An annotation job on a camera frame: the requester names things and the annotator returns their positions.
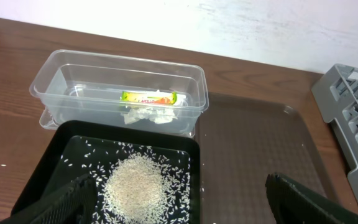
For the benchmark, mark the brown serving tray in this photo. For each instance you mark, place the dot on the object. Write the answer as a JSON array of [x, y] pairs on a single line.
[[242, 141]]

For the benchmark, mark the clear plastic bin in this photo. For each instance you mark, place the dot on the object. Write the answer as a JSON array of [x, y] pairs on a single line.
[[86, 86]]

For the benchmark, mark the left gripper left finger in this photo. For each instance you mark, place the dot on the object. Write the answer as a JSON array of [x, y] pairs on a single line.
[[72, 203]]

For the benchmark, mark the black waste tray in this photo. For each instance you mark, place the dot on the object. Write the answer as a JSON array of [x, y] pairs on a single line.
[[44, 180]]

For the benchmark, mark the yellow snack wrapper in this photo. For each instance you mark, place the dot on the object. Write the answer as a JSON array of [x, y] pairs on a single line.
[[150, 97]]

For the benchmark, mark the white tissue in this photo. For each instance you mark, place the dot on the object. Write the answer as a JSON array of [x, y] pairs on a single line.
[[158, 114]]

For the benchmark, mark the white rice pile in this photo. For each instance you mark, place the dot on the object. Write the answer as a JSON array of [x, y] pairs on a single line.
[[135, 183]]

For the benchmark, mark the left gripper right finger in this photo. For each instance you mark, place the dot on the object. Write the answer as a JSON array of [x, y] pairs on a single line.
[[292, 202]]

